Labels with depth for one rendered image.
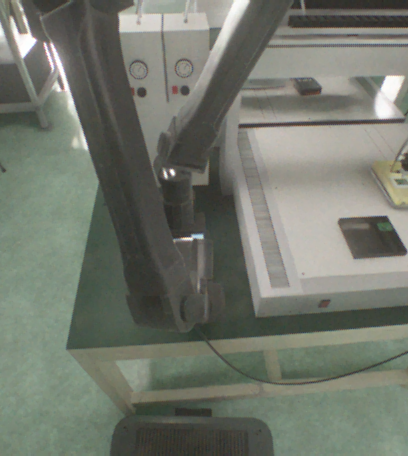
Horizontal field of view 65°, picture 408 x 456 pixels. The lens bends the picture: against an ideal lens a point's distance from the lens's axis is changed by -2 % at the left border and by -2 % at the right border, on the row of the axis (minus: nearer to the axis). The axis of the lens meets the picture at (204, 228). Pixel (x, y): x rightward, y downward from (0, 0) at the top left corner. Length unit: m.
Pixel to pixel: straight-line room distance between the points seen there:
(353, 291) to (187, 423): 0.72
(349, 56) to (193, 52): 0.36
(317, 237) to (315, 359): 0.88
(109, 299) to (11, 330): 1.04
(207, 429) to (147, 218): 0.96
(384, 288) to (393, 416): 0.94
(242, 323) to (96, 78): 0.62
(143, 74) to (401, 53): 0.61
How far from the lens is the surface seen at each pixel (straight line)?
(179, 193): 0.58
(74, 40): 0.37
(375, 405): 1.67
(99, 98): 0.36
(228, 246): 0.92
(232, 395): 1.37
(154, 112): 0.94
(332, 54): 0.89
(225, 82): 0.46
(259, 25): 0.43
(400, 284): 0.85
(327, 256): 0.82
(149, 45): 0.86
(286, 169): 1.02
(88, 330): 0.84
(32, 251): 2.08
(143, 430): 1.25
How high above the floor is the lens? 1.48
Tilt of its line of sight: 49 degrees down
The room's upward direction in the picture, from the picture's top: straight up
